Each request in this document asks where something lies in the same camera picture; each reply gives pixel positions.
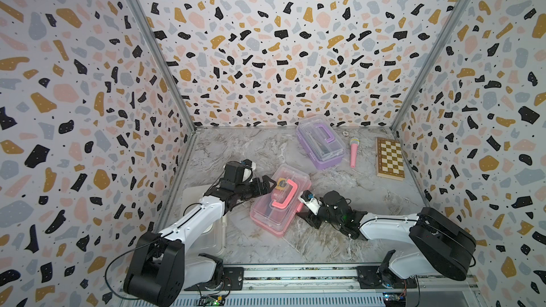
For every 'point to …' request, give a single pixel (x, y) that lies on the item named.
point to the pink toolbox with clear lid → (274, 211)
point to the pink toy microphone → (354, 143)
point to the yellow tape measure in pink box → (281, 183)
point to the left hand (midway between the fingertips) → (271, 185)
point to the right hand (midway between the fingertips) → (302, 207)
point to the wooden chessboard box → (389, 159)
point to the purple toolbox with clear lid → (321, 141)
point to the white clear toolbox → (198, 269)
